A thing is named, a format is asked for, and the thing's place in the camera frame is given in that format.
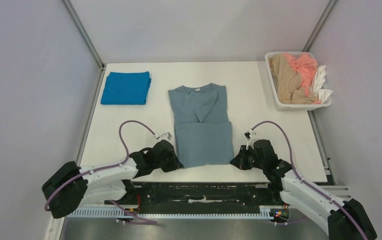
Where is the beige t shirt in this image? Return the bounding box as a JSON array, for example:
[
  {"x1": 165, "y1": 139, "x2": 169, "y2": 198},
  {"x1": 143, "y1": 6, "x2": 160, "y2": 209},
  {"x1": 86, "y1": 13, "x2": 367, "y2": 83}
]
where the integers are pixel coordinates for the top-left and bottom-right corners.
[{"x1": 268, "y1": 53, "x2": 309, "y2": 105}]

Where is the white slotted cable duct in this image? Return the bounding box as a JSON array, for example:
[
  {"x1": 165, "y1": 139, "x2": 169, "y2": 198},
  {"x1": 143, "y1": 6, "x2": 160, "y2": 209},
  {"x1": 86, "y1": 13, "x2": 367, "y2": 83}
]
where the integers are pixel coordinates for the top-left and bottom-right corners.
[{"x1": 68, "y1": 206, "x2": 279, "y2": 220}]

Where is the aluminium frame post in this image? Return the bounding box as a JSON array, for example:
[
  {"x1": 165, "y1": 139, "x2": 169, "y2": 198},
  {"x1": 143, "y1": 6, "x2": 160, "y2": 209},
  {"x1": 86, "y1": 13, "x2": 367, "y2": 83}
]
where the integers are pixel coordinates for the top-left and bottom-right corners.
[
  {"x1": 302, "y1": 0, "x2": 338, "y2": 52},
  {"x1": 61, "y1": 0, "x2": 105, "y2": 70}
]

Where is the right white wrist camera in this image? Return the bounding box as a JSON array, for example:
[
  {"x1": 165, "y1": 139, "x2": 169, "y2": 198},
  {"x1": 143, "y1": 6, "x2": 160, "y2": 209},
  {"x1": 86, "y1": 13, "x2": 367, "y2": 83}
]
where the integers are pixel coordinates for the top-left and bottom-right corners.
[{"x1": 244, "y1": 128, "x2": 260, "y2": 149}]

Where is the grey-blue t shirt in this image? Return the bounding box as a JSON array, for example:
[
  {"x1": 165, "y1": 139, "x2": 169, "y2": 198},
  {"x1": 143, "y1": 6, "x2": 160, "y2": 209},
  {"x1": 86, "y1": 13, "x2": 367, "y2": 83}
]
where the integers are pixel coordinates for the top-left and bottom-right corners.
[{"x1": 168, "y1": 83, "x2": 234, "y2": 168}]

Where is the white plastic laundry basket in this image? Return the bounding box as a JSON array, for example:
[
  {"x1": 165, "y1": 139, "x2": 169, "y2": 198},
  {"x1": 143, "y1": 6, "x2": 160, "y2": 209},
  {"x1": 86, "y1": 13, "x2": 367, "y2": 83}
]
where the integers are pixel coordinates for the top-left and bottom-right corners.
[{"x1": 264, "y1": 51, "x2": 333, "y2": 111}]

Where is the pink t shirt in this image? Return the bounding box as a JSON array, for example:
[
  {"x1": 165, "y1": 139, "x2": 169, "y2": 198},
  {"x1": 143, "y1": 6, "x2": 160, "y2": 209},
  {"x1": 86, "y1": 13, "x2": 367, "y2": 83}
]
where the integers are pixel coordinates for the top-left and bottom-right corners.
[{"x1": 284, "y1": 52, "x2": 321, "y2": 104}]

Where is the left aluminium frame post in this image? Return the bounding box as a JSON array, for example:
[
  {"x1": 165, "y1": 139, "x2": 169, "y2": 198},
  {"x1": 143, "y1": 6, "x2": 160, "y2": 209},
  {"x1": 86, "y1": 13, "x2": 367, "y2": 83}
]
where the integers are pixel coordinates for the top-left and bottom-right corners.
[{"x1": 61, "y1": 0, "x2": 105, "y2": 70}]

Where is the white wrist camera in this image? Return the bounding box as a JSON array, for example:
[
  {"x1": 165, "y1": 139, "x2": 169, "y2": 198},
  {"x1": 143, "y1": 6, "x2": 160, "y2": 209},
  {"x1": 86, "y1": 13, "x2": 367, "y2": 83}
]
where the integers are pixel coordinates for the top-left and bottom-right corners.
[
  {"x1": 244, "y1": 128, "x2": 260, "y2": 149},
  {"x1": 156, "y1": 132, "x2": 172, "y2": 142}
]

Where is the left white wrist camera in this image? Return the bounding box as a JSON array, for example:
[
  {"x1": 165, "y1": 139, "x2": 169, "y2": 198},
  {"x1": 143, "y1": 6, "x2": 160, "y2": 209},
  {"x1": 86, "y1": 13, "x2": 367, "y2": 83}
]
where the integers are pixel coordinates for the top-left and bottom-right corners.
[{"x1": 156, "y1": 132, "x2": 172, "y2": 142}]

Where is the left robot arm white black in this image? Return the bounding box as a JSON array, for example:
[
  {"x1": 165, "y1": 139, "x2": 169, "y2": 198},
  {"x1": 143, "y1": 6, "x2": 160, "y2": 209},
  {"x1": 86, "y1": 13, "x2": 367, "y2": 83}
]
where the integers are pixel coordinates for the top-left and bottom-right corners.
[{"x1": 41, "y1": 140, "x2": 184, "y2": 219}]

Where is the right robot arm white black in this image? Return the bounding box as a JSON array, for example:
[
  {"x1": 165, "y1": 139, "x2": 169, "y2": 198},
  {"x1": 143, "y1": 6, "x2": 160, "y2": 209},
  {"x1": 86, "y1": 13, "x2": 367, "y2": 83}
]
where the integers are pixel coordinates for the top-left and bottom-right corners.
[{"x1": 230, "y1": 139, "x2": 378, "y2": 240}]

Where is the right aluminium frame post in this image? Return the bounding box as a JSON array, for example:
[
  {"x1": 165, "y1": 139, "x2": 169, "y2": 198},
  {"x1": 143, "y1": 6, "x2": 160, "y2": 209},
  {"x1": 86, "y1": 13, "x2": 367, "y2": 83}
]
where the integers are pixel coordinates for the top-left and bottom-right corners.
[{"x1": 302, "y1": 0, "x2": 338, "y2": 52}]

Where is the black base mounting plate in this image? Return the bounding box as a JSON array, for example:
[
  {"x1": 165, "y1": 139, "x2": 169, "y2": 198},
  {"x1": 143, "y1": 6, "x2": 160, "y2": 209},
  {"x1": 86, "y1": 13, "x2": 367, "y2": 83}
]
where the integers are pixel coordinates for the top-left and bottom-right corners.
[{"x1": 116, "y1": 182, "x2": 285, "y2": 214}]

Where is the folded bright blue t shirt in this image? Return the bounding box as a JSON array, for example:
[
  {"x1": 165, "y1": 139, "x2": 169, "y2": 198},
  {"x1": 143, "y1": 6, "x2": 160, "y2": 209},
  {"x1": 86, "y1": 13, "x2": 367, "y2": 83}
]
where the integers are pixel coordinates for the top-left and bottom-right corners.
[{"x1": 100, "y1": 71, "x2": 152, "y2": 105}]

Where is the white t shirt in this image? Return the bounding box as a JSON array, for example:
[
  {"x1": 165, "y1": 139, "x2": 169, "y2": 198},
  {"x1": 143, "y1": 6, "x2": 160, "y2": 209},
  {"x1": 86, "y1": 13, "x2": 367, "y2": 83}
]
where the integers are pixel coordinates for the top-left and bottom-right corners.
[{"x1": 310, "y1": 65, "x2": 334, "y2": 104}]

